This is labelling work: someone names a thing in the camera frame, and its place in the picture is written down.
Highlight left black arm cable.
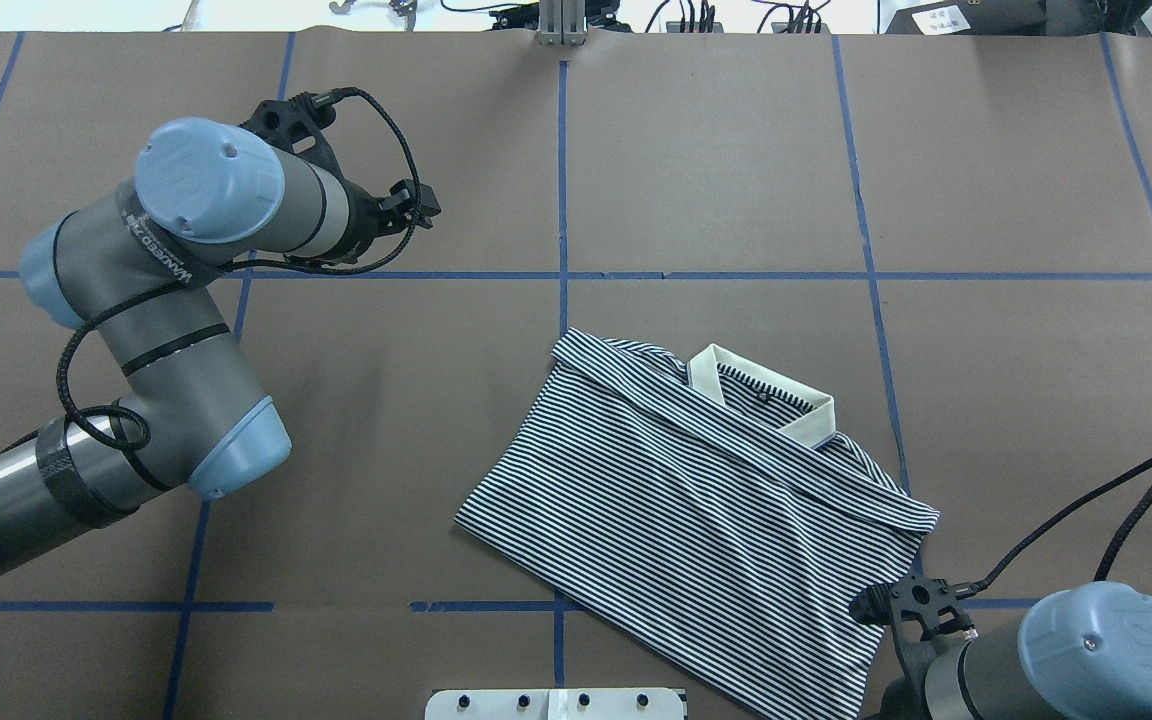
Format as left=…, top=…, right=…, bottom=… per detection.
left=56, top=86, right=432, bottom=482

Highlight striped polo shirt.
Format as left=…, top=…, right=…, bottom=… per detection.
left=454, top=329, right=940, bottom=719

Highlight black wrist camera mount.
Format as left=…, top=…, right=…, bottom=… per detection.
left=238, top=88, right=344, bottom=179

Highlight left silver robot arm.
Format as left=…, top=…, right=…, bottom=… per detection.
left=0, top=118, right=440, bottom=575

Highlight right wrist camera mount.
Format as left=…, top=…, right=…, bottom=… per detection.
left=847, top=573, right=978, bottom=685

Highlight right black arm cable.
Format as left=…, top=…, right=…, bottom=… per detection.
left=956, top=447, right=1152, bottom=601

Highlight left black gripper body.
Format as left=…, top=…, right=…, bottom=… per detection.
left=361, top=179, right=442, bottom=240

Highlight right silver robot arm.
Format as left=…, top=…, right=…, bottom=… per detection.
left=878, top=582, right=1152, bottom=719

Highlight brown paper table cover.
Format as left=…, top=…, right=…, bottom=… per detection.
left=0, top=26, right=1152, bottom=719

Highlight black box with label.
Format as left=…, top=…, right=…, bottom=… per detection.
left=882, top=1, right=1047, bottom=36

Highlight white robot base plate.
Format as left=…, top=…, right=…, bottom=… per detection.
left=424, top=687, right=690, bottom=719

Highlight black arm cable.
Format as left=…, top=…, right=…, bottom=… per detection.
left=956, top=447, right=1152, bottom=601
left=56, top=86, right=432, bottom=482

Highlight aluminium frame post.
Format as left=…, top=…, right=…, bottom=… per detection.
left=535, top=0, right=588, bottom=47

